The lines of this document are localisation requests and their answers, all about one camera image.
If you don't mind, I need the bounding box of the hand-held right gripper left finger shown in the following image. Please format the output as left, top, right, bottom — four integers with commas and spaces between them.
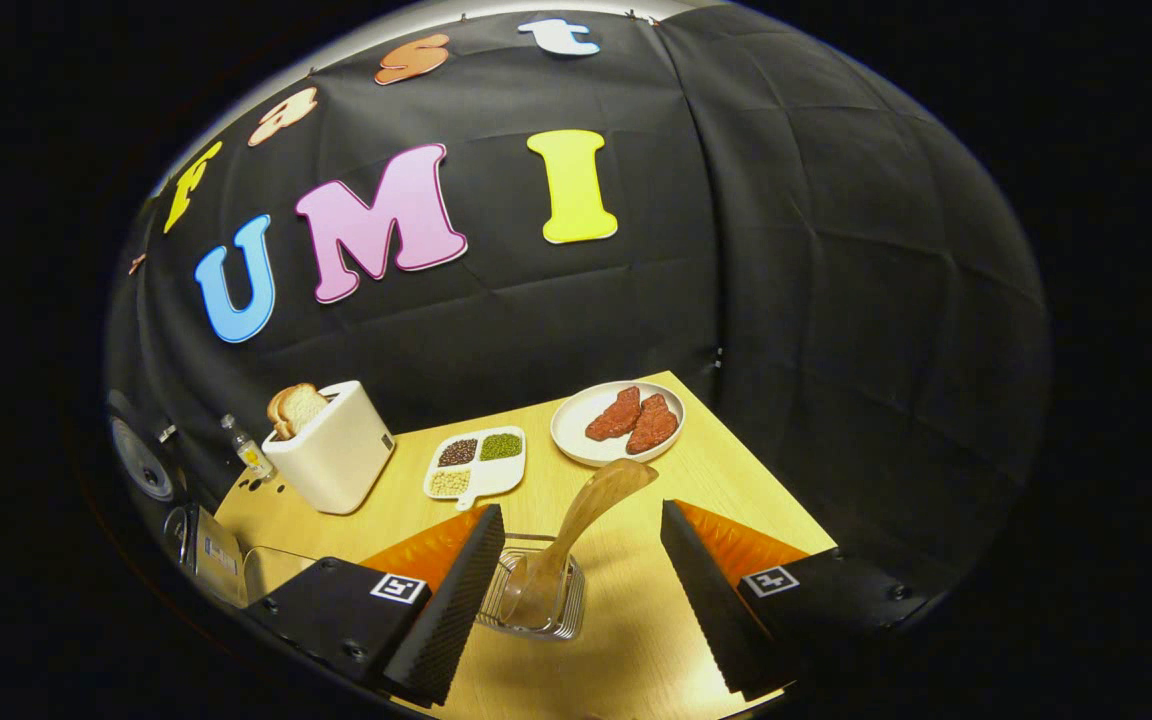
246, 503, 507, 706

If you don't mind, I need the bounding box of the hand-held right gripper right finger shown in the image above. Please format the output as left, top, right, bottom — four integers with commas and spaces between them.
660, 500, 932, 701

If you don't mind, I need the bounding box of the clear chopstick holder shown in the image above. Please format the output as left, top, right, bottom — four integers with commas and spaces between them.
476, 535, 587, 641

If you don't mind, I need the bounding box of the dark grey rice cooker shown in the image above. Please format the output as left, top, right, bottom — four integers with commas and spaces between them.
178, 505, 247, 607

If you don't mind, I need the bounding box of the wooden spoon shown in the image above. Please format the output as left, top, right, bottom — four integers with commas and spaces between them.
501, 459, 659, 626

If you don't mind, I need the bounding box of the white rice container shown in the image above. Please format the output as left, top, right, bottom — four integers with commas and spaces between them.
241, 545, 322, 609

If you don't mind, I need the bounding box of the small glass bottle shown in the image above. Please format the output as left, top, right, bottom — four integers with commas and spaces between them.
220, 414, 275, 481

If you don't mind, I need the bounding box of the white divided bean dish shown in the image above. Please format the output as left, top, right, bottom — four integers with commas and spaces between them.
423, 426, 527, 511

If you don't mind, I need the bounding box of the white toaster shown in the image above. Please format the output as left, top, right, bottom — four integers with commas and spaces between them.
262, 381, 397, 516

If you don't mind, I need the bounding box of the white round plate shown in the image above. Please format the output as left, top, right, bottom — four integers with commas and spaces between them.
550, 381, 686, 468

